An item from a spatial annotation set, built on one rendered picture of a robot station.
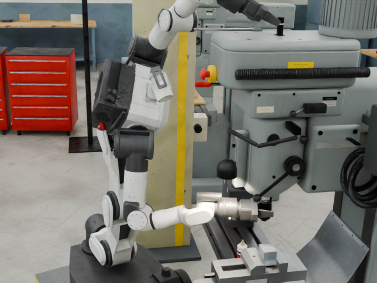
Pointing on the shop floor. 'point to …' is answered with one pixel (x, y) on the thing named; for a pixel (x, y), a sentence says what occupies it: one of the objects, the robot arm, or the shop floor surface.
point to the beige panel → (171, 141)
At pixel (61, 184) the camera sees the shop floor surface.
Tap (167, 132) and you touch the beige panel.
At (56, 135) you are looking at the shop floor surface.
